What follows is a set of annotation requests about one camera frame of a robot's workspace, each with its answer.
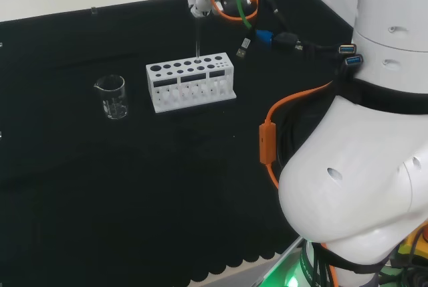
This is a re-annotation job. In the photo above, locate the clear glass beaker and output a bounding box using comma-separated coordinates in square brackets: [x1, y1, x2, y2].
[93, 74, 129, 120]

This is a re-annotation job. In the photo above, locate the black bench cloth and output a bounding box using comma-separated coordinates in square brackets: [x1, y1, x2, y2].
[0, 0, 355, 287]

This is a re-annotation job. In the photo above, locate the green terminal connector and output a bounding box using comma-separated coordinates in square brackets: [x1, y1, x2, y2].
[262, 0, 280, 15]

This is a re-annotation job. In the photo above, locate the clear glass rod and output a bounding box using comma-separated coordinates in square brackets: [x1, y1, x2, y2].
[195, 15, 202, 64]

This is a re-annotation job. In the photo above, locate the black adapter hub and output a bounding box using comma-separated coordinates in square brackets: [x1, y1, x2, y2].
[272, 31, 304, 52]

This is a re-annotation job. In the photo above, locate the yellow stop button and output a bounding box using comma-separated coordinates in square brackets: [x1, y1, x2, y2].
[397, 220, 428, 258]

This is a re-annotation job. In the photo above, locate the black USB plug cable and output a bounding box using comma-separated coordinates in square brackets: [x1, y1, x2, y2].
[235, 27, 253, 60]

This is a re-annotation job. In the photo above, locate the white test tube rack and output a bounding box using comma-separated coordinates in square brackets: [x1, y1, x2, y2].
[145, 52, 237, 114]

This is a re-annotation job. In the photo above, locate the blue connector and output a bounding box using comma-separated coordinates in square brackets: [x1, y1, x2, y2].
[255, 29, 275, 47]

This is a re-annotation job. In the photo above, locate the clear base plate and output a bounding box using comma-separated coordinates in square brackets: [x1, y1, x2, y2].
[187, 235, 312, 287]

